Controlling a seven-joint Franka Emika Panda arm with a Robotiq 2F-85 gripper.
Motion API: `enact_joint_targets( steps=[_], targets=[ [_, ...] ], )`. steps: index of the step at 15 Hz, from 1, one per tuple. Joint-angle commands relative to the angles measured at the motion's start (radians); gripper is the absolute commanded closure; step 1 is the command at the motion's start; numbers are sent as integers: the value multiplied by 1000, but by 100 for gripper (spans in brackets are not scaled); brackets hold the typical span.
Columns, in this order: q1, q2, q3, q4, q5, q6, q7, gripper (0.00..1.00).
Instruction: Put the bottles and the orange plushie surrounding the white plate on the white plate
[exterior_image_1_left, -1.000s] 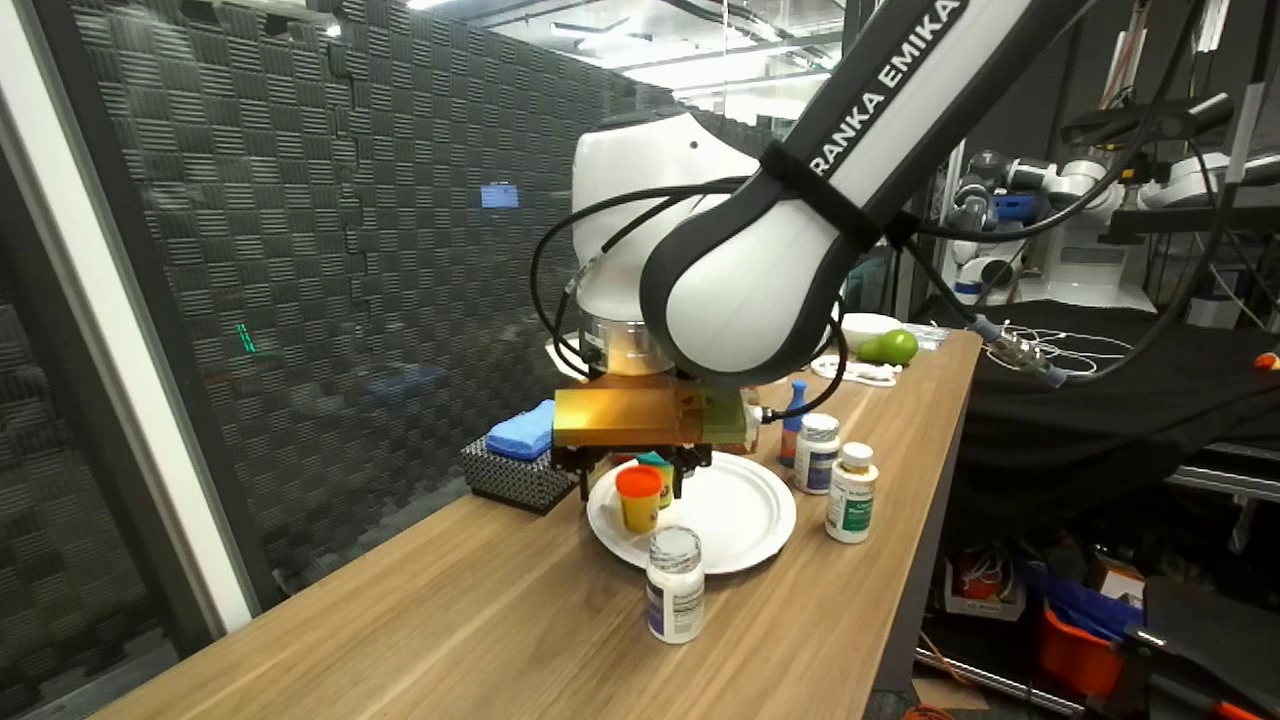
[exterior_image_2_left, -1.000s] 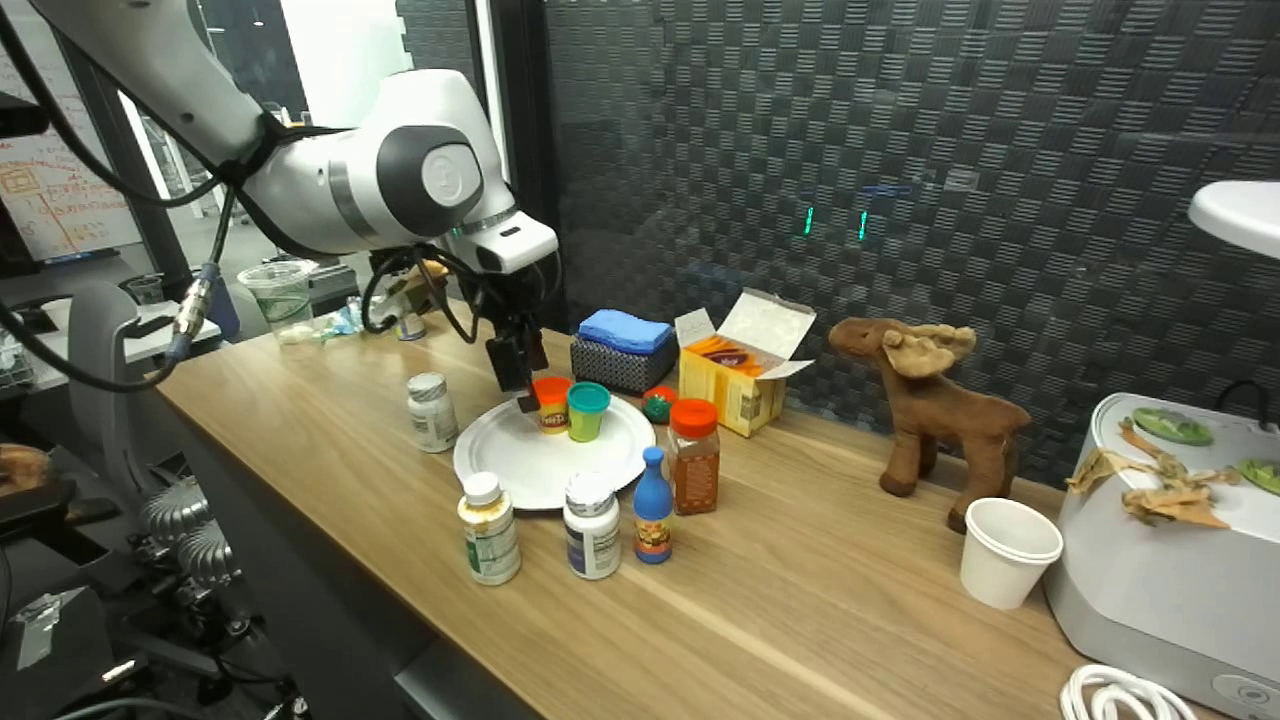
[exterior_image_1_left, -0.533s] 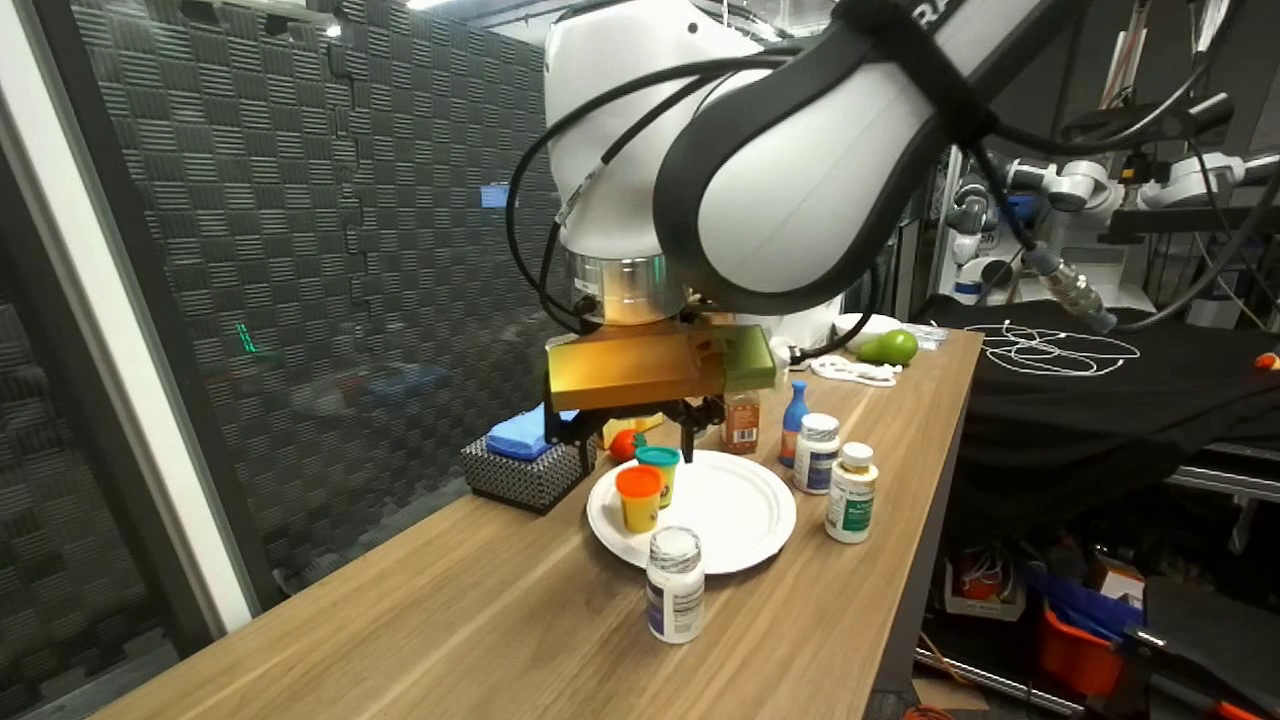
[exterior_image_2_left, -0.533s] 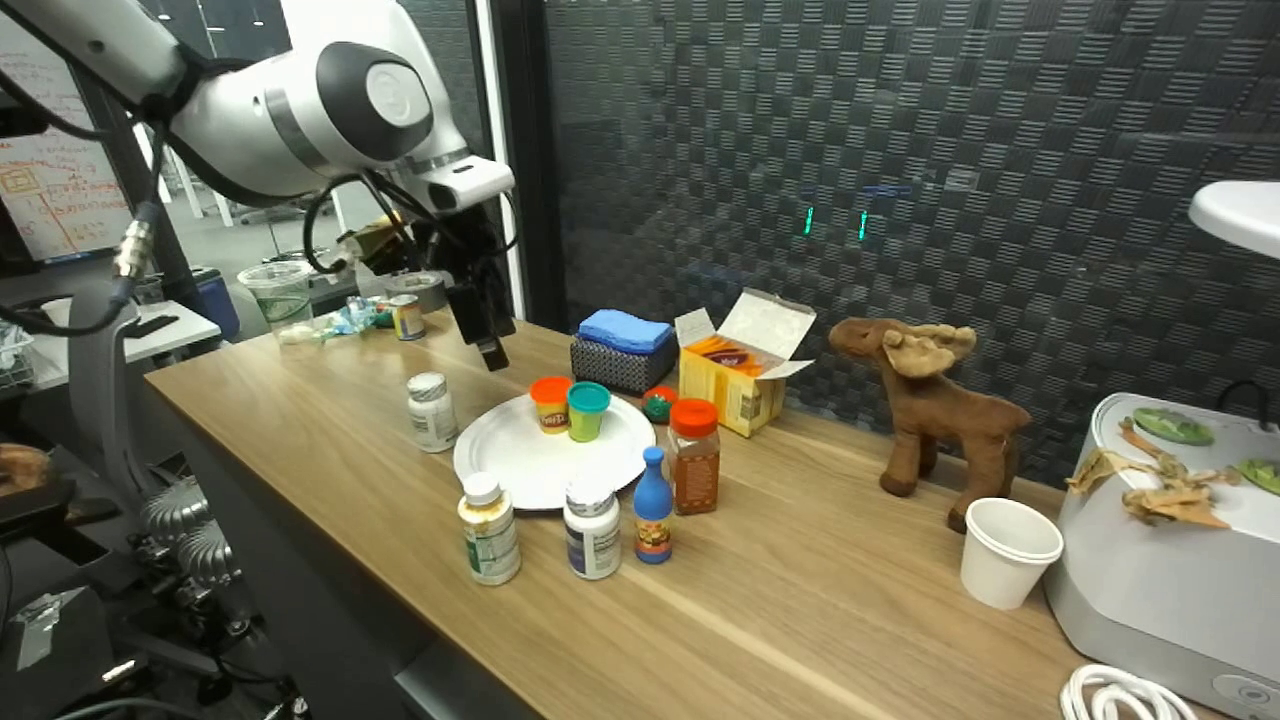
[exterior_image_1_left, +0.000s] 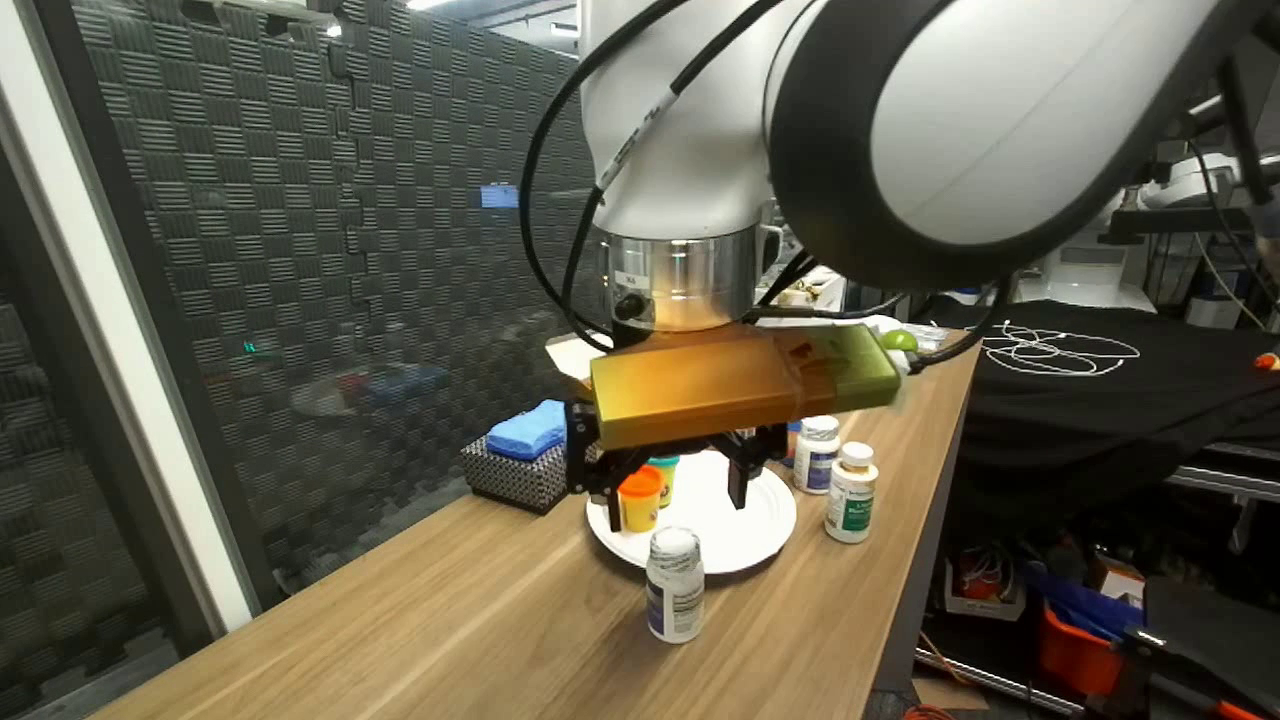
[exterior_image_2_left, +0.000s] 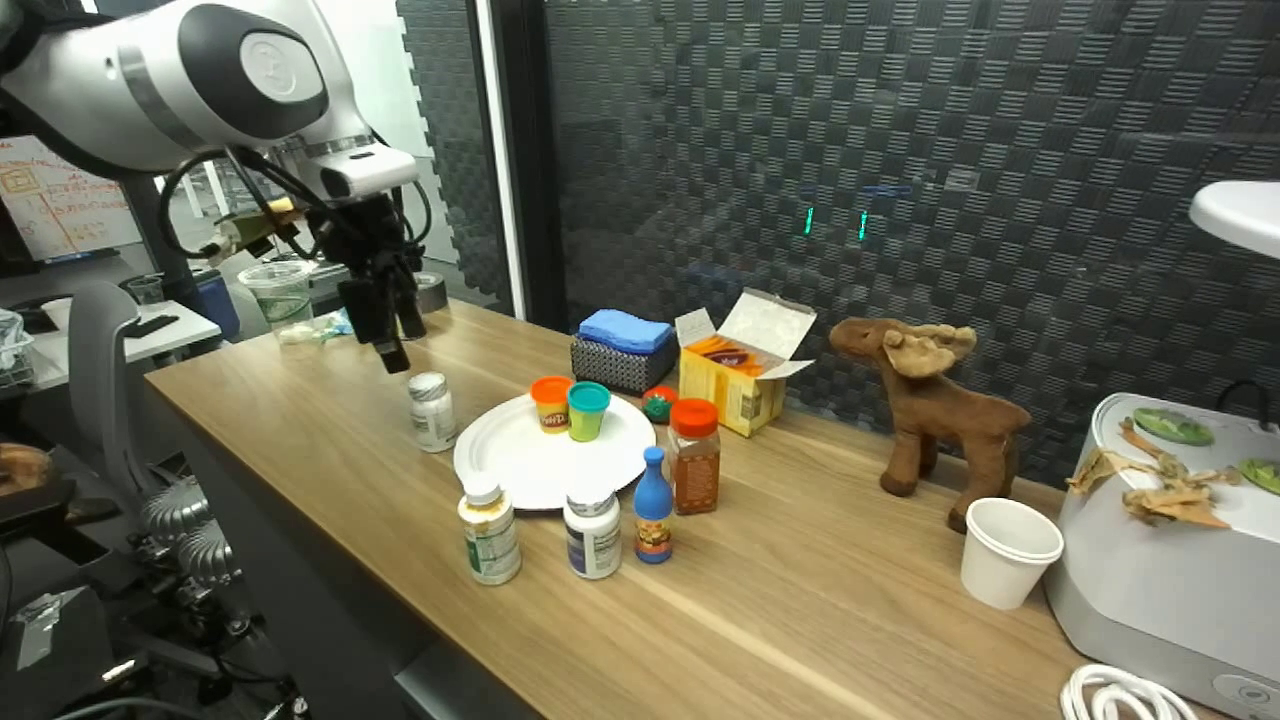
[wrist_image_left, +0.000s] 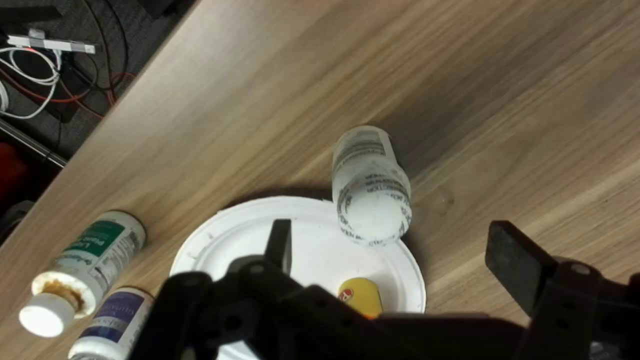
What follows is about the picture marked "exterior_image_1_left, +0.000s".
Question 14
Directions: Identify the white bottle green label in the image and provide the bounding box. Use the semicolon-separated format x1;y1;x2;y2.
818;440;883;547

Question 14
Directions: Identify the white bottle blue label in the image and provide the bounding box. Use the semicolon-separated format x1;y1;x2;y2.
791;413;843;498

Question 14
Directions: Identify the white window frame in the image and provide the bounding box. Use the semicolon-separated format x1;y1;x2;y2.
0;0;260;634

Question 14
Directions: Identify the thin white cable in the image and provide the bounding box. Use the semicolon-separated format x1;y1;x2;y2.
975;315;1149;382

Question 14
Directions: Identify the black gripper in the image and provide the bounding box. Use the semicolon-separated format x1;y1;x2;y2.
562;395;786;534

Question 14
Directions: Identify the gray woven basket box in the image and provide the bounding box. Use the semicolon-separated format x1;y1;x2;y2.
458;431;577;516

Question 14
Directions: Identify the orange bin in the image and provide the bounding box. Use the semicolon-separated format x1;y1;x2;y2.
1035;601;1134;703

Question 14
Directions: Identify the black cloth covered table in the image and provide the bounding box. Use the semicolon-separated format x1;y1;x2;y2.
923;294;1280;483

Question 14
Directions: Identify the red white package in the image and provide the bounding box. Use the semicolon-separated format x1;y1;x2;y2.
938;551;1028;626

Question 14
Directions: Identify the white round plate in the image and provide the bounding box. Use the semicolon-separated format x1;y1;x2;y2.
584;453;798;579

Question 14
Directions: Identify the white bottle silver cap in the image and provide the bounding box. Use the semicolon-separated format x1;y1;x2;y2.
643;523;708;649

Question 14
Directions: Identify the blue sponge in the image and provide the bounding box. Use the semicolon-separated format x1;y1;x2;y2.
483;395;573;463

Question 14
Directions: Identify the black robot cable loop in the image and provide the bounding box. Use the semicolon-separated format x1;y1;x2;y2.
515;0;804;359

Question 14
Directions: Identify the blue tool under table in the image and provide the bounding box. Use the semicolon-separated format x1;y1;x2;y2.
1019;568;1149;649

